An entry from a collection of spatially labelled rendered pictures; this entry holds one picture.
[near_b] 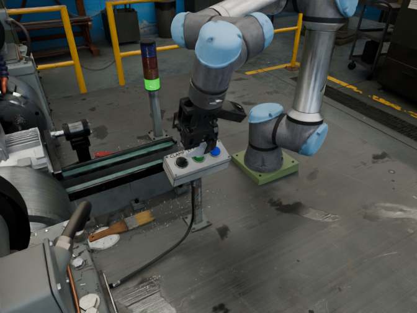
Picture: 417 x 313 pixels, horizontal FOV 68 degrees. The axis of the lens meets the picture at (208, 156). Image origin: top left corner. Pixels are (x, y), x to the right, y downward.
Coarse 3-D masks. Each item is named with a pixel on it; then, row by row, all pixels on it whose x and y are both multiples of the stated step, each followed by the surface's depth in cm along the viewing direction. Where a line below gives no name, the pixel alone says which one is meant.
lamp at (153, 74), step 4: (144, 68) 121; (156, 68) 122; (144, 72) 122; (148, 72) 121; (152, 72) 121; (156, 72) 122; (144, 76) 124; (148, 76) 122; (152, 76) 122; (156, 76) 123
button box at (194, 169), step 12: (168, 156) 81; (180, 156) 81; (204, 156) 82; (216, 156) 83; (228, 156) 84; (168, 168) 80; (180, 168) 79; (192, 168) 80; (204, 168) 81; (216, 168) 85; (180, 180) 80
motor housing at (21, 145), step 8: (8, 136) 83; (16, 136) 82; (24, 136) 82; (32, 136) 83; (40, 136) 91; (8, 144) 80; (16, 144) 81; (24, 144) 81; (32, 144) 82; (40, 144) 83; (8, 152) 80; (16, 152) 81; (24, 152) 81; (32, 152) 82; (8, 160) 79; (16, 160) 80; (32, 160) 81; (40, 160) 82; (48, 160) 97; (40, 168) 82; (48, 168) 83
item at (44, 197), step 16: (16, 176) 62; (32, 176) 64; (48, 176) 68; (32, 192) 60; (48, 192) 63; (64, 192) 70; (32, 208) 56; (48, 208) 58; (64, 208) 63; (32, 224) 54; (48, 224) 56
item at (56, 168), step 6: (48, 132) 99; (48, 138) 96; (48, 144) 94; (48, 150) 91; (54, 150) 91; (54, 156) 88; (54, 162) 86; (54, 168) 84; (60, 168) 84; (54, 174) 83; (60, 174) 83; (60, 180) 84
